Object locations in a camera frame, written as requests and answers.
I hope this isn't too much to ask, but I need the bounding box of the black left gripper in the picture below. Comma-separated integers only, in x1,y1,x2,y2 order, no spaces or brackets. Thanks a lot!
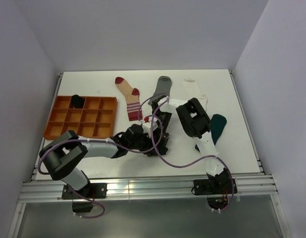
128,130,159,156

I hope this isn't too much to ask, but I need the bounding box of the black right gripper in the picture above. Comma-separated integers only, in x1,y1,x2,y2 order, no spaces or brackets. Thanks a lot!
149,112,172,153

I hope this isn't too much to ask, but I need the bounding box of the teal christmas sock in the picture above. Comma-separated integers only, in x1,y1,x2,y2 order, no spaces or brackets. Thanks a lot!
198,114,227,145

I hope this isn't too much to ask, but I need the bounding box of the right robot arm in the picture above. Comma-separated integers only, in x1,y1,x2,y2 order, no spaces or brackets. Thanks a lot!
152,96,236,196

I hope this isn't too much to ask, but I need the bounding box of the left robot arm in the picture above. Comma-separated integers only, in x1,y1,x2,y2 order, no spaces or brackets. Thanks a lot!
39,124,153,198

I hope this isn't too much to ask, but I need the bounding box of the orange compartment tray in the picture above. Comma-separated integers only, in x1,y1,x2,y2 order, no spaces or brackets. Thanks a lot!
44,96,117,140

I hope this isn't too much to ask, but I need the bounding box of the beige red striped sock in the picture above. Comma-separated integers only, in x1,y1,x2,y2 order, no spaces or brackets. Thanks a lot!
115,77,143,121

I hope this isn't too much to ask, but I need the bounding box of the grey sock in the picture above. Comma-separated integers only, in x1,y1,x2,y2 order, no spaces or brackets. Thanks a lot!
148,76,172,106

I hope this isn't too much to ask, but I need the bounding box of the white sock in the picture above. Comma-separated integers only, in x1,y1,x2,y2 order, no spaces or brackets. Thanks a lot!
183,78,207,110

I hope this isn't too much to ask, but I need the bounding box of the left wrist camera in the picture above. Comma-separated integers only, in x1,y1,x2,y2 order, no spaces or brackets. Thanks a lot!
142,116,158,137

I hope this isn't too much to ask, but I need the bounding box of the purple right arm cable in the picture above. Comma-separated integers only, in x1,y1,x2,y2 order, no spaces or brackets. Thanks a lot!
138,93,237,213

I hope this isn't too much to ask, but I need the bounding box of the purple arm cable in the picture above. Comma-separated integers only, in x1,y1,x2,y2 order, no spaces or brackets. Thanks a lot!
38,115,162,219
138,93,237,213

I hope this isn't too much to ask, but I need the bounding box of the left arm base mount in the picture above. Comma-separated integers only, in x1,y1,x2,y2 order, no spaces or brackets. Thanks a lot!
61,182,107,215

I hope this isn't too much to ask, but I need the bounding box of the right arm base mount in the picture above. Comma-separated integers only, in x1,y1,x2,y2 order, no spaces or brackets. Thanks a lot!
191,179,238,210

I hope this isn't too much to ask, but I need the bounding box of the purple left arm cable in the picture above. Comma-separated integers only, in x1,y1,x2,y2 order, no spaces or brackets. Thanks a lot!
38,115,162,219

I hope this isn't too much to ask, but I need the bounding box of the aluminium table frame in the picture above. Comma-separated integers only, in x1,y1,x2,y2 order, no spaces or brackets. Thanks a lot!
9,71,294,238

